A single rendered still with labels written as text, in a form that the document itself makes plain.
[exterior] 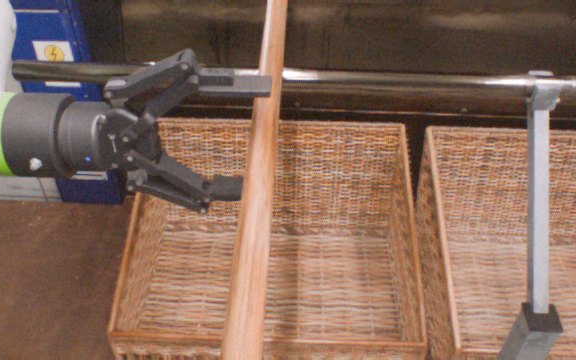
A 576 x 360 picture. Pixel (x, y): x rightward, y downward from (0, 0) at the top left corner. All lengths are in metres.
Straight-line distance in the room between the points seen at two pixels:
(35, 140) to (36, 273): 0.78
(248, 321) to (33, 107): 0.33
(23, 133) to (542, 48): 0.97
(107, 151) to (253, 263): 0.24
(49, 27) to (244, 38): 0.39
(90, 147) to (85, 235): 0.82
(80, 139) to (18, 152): 0.06
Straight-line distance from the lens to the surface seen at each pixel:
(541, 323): 0.79
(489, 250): 1.37
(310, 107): 1.22
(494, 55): 1.20
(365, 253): 1.28
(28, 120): 0.61
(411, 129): 1.29
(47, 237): 1.42
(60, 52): 1.23
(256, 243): 0.46
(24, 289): 1.34
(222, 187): 0.63
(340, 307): 1.18
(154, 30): 1.18
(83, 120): 0.59
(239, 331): 0.41
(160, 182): 0.65
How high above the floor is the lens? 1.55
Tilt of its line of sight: 41 degrees down
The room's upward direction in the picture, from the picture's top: straight up
